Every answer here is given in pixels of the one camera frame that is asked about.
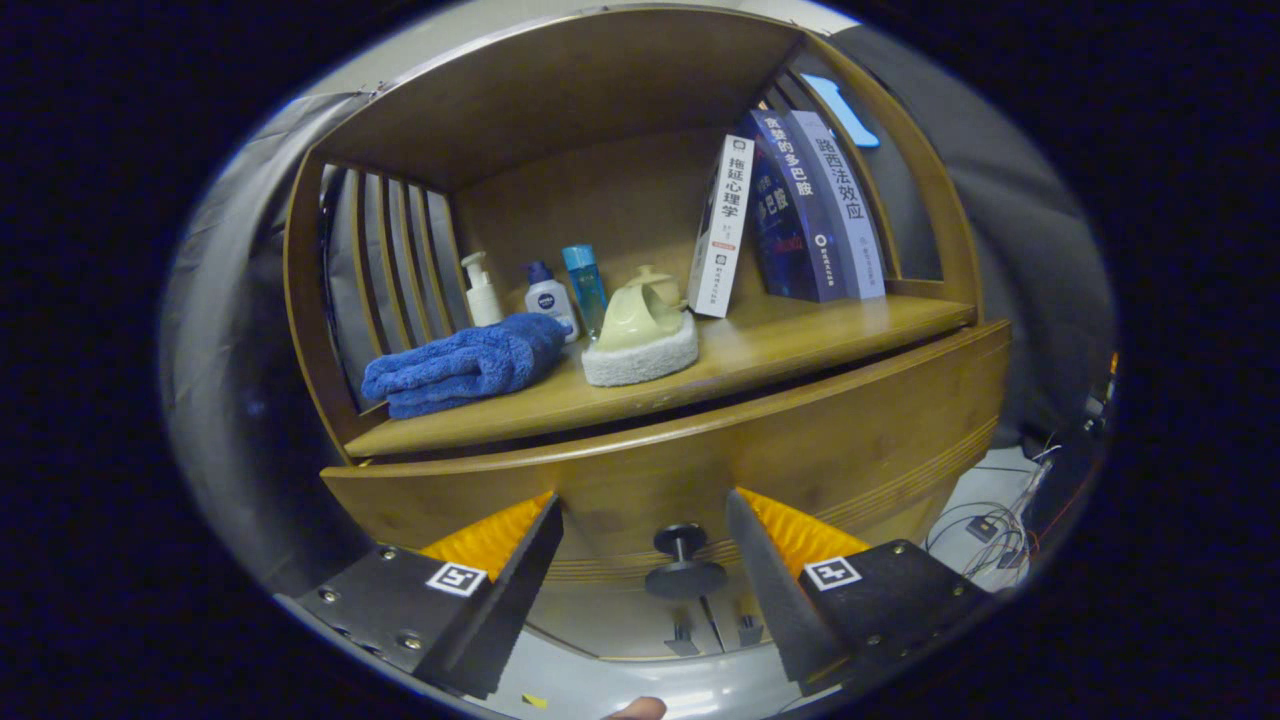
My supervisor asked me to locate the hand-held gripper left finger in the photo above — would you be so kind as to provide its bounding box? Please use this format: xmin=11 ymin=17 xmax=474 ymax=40
xmin=290 ymin=492 xmax=566 ymax=701

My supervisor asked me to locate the wooden drawer with black knob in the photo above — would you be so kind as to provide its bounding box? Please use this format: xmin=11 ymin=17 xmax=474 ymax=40
xmin=320 ymin=320 xmax=1013 ymax=601

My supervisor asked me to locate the clear blue bottle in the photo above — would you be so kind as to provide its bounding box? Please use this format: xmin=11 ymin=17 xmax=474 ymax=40
xmin=561 ymin=245 xmax=609 ymax=339

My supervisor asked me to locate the pale lavender book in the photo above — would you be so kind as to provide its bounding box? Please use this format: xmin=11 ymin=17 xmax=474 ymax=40
xmin=785 ymin=108 xmax=888 ymax=301

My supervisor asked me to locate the wooden cabinet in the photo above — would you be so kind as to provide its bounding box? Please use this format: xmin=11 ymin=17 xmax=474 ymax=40
xmin=283 ymin=5 xmax=1013 ymax=663

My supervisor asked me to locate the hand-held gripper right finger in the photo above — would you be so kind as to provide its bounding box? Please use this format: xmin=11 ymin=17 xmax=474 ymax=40
xmin=725 ymin=487 xmax=991 ymax=698

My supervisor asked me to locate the white bottle with blue cap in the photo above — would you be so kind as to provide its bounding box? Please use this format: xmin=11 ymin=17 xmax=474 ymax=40
xmin=524 ymin=261 xmax=581 ymax=344

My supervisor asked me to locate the dark blue book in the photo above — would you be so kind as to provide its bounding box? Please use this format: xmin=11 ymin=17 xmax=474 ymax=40
xmin=745 ymin=108 xmax=851 ymax=304

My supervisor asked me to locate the green-handled white scrub sponge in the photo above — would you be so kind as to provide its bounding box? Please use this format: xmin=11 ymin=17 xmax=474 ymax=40
xmin=581 ymin=280 xmax=700 ymax=388

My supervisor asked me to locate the black cable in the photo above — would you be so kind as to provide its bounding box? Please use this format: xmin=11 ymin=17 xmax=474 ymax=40
xmin=925 ymin=500 xmax=1036 ymax=581

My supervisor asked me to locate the wooden countertop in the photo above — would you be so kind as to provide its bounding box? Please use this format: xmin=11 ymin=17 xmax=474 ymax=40
xmin=345 ymin=295 xmax=976 ymax=459

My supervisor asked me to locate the blue towel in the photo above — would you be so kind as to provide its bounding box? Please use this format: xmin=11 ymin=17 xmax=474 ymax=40
xmin=360 ymin=313 xmax=573 ymax=419

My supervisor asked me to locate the wooden cabinet door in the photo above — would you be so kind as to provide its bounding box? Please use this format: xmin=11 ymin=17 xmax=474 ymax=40
xmin=705 ymin=595 xmax=776 ymax=651
xmin=520 ymin=585 xmax=719 ymax=663

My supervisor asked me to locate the white pump bottle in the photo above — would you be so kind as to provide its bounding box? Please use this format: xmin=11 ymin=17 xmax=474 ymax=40
xmin=461 ymin=251 xmax=505 ymax=328

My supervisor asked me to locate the white book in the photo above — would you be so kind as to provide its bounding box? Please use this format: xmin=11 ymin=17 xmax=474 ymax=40
xmin=686 ymin=134 xmax=756 ymax=319

